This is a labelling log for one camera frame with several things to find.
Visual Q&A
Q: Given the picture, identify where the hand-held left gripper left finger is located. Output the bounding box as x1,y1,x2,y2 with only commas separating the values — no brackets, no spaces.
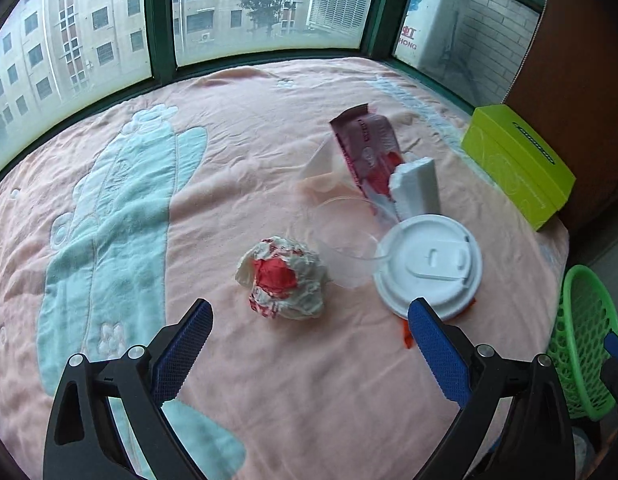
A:
43,298,215,480

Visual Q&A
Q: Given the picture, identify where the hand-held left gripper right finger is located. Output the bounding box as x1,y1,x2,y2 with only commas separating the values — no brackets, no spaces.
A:
408,297,576,480

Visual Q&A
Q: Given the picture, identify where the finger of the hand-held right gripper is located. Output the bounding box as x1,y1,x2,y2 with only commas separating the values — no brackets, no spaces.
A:
602,332,618,408

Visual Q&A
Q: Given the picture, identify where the green plastic basket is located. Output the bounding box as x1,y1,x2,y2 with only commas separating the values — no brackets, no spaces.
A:
546,264,618,422

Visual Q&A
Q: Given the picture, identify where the white plastic cup lid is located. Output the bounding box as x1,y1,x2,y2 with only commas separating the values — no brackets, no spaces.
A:
373,214,484,322

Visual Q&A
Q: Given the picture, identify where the red white paper wrapper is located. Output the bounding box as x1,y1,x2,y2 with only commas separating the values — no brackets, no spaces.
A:
234,236,332,321

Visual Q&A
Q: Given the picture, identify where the white foam block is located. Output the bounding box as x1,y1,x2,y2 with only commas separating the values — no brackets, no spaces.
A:
387,156,442,222

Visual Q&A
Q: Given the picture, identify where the red snack packet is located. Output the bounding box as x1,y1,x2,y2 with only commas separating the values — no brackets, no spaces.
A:
329,103,415,216

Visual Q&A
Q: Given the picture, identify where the clear plastic cup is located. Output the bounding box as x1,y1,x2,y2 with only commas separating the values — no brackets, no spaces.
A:
301,195,390,291

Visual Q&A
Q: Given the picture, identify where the green cardboard box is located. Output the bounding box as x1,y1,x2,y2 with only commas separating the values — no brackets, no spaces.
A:
460,104,577,232

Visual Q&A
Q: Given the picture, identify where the brown wooden cabinet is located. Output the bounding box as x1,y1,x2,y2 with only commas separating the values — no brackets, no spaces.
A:
504,0,618,261

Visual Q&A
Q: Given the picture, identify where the apartment building outside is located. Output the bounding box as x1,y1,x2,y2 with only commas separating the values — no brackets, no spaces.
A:
0,0,320,171

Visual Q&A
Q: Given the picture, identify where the white outdoor air conditioner unit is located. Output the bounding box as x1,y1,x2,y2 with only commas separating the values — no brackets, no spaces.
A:
306,0,470,68

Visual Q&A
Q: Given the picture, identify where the green window frame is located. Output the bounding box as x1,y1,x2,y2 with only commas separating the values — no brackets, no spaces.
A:
0,0,554,186

